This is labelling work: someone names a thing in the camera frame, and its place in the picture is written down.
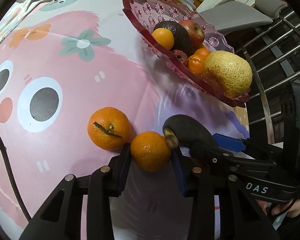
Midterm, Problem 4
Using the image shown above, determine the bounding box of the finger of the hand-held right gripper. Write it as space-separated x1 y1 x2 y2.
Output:
212 133 287 160
191 146 285 178

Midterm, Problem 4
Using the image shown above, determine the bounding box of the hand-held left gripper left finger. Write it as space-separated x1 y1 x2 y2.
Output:
19 142 132 240

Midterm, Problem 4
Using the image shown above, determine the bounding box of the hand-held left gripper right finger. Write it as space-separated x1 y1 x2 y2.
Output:
170 148 282 240

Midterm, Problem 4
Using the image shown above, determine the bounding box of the tangerine with stem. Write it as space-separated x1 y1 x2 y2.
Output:
87 107 131 151

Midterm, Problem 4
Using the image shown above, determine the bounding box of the blackened banana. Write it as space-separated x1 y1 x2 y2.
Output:
162 114 219 160

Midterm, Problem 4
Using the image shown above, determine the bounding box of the yellow pear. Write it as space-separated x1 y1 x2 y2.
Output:
203 51 253 99

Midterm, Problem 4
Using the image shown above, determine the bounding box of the small red wrinkled fruit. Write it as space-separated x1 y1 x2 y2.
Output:
170 49 189 67

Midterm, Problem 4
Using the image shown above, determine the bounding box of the red yellow apple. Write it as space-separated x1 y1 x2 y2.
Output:
179 19 205 48

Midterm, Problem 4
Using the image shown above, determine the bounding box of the dark avocado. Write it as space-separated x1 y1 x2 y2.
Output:
153 21 194 57

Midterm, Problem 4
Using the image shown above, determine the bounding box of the small tangerine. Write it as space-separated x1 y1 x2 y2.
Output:
152 28 175 50

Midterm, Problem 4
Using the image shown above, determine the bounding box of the pink plastic fruit bowl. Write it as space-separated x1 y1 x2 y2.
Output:
122 0 251 103

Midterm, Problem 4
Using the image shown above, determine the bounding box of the person's right hand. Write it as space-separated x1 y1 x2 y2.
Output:
256 197 300 217

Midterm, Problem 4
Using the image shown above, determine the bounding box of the cartoon printed tablecloth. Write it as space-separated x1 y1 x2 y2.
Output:
0 0 250 240

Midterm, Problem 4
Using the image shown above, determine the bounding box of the grey office chair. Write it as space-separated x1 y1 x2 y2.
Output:
190 0 288 34

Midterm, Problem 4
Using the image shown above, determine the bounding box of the floral patterned blanket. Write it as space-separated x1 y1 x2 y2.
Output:
0 0 38 50

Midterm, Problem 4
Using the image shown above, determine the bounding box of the black cable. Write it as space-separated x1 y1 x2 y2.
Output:
0 124 32 224

